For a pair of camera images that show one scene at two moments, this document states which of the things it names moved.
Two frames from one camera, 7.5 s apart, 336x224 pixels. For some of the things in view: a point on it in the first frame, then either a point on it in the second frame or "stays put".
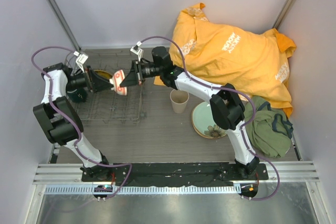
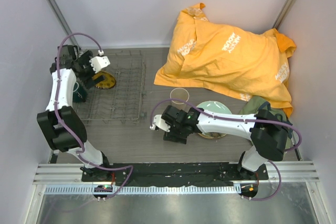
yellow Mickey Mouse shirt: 255,63 stays put
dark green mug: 76,93 stays put
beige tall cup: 179,99 stays put
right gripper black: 132,78 → 172,136
